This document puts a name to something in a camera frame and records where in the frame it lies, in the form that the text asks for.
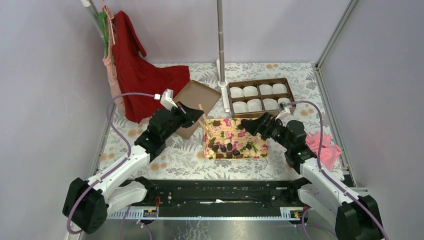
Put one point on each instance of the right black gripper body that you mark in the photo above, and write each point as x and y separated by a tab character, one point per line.
268	121

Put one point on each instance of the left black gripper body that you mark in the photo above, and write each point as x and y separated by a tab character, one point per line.
181	116

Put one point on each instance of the beige wooden tongs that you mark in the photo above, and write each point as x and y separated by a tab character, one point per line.
206	126

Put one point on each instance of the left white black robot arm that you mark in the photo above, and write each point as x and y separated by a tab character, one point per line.
89	202

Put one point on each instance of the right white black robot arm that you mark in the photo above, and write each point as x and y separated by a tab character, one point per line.
353	217

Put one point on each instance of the gold chocolate box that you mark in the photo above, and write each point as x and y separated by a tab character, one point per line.
256	83

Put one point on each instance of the brown leaf chocolate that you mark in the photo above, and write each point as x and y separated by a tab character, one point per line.
216	123

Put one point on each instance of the white paper cup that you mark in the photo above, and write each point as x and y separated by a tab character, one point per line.
254	105
270	104
284	101
240	107
279	88
250	91
236	92
266	89

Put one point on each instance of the gold box lid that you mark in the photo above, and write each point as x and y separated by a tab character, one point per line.
195	93

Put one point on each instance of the floral yellow tray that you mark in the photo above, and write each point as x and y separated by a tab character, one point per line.
231	141

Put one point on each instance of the white pole base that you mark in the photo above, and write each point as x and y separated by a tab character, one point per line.
223	85

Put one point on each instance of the red garment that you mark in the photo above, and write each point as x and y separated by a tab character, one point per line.
134	73

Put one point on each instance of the pink cloth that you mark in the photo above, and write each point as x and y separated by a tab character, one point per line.
329	152

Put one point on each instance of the pink garment on hanger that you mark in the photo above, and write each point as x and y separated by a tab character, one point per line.
108	59

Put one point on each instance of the metal pole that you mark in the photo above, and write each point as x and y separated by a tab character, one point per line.
220	24

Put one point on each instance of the green hanger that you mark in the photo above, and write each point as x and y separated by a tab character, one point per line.
104	31

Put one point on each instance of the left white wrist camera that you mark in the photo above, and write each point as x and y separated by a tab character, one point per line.
166	99

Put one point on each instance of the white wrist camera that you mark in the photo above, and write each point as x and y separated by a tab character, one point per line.
284	110
166	99

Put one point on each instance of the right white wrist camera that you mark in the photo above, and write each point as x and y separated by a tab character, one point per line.
284	110

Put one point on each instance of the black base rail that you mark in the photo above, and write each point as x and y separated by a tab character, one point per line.
219	197

